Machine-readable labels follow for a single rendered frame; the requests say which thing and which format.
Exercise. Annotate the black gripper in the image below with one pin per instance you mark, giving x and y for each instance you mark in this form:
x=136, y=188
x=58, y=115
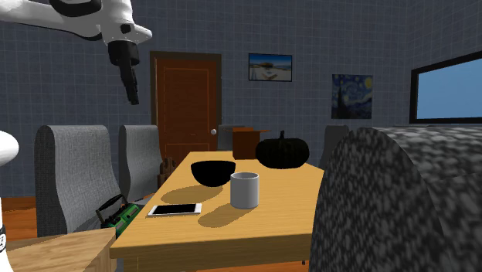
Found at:
x=123, y=52

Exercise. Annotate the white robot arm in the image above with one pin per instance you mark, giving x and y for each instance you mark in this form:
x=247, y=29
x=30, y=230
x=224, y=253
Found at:
x=109, y=22

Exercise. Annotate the brown wooden door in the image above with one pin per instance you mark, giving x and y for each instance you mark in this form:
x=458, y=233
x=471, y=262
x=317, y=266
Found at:
x=186, y=105

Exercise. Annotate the grey upholstered chair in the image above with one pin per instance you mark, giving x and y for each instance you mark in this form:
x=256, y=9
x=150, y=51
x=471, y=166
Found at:
x=141, y=162
x=79, y=173
x=333, y=145

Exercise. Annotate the small brown wooden object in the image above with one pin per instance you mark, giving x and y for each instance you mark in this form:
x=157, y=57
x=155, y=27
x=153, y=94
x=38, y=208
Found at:
x=167, y=171

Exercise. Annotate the black bowl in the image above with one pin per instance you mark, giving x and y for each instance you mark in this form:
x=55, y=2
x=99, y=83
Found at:
x=212, y=174

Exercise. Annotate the brown cardboard box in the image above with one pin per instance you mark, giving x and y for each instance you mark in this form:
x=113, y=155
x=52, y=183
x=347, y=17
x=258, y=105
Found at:
x=244, y=145

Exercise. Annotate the white smartphone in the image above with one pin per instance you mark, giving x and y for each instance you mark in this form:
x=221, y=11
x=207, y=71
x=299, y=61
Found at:
x=175, y=209

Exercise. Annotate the grey cup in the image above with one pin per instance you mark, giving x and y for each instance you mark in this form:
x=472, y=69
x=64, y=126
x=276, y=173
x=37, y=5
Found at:
x=244, y=192

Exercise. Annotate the black pumpkin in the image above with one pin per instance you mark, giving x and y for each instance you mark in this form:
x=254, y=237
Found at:
x=282, y=152

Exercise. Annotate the light wooden robot stand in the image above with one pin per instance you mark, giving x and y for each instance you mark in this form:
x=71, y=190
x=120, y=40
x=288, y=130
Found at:
x=56, y=252

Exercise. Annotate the wooden dining table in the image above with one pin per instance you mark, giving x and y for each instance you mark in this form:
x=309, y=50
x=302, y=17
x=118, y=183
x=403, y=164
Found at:
x=271, y=214

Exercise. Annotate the dark speckled chair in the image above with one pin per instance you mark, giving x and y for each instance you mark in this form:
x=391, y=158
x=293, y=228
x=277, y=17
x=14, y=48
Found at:
x=395, y=203

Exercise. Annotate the black framed window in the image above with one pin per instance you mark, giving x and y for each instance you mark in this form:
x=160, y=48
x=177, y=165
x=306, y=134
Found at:
x=448, y=90

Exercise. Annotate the beach landscape wall picture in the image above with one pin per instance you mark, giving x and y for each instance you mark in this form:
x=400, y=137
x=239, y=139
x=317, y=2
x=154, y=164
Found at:
x=270, y=67

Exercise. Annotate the starry night wall picture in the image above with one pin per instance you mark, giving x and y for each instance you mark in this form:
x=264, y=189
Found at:
x=351, y=96

